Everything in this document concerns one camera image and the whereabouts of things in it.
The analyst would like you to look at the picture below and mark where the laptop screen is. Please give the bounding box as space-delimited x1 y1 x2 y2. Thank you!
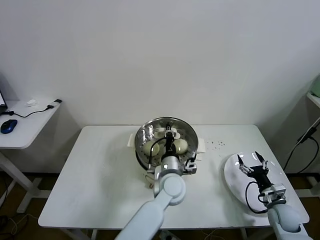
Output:
0 91 8 116

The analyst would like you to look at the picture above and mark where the white side desk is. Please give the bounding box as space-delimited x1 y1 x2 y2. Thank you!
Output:
0 99 63 215

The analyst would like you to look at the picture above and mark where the white shelf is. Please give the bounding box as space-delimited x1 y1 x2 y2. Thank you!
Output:
305 92 320 111

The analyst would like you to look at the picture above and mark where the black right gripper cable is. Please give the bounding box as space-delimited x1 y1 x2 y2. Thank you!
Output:
244 181 270 215

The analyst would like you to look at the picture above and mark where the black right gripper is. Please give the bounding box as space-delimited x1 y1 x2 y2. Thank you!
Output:
236 150 273 191

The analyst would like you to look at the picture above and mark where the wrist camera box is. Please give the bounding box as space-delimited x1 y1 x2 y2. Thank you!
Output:
183 157 198 175
259 183 287 206

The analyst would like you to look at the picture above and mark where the perforated steel steamer basket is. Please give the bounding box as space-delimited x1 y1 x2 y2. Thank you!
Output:
134 117 199 174

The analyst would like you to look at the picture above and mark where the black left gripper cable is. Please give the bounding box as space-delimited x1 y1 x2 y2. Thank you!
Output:
147 136 169 176

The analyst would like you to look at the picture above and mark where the blue computer mouse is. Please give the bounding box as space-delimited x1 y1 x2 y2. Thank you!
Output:
0 119 18 135

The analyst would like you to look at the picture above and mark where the black desk cable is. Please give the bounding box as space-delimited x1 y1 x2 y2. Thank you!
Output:
0 104 55 119

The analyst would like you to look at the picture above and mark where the white round plate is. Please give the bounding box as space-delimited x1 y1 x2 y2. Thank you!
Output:
223 151 287 215

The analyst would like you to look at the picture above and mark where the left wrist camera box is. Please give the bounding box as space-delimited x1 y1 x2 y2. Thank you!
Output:
183 157 198 175

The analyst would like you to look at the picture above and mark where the pale green object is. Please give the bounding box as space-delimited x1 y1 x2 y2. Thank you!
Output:
309 74 320 98

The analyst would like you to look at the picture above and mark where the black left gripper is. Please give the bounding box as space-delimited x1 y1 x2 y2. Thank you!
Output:
163 121 179 158

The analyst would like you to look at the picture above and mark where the white steamed baozi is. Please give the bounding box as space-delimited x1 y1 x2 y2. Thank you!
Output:
143 142 160 157
173 139 188 154

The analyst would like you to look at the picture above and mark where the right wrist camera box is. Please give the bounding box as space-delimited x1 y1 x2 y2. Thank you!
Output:
259 183 287 206

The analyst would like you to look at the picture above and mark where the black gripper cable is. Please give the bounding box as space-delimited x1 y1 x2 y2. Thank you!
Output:
244 181 270 215
147 136 169 176

